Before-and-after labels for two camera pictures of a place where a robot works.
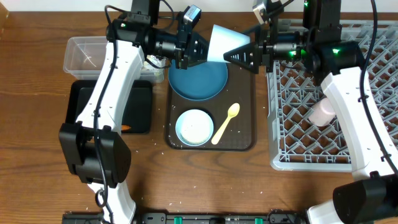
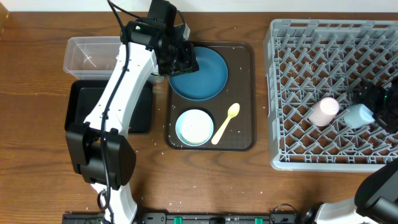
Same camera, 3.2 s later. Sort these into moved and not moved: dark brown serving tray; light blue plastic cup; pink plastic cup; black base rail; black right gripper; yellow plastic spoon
Moved: light blue plastic cup; black right gripper
Not moved: pink plastic cup; dark brown serving tray; black base rail; yellow plastic spoon
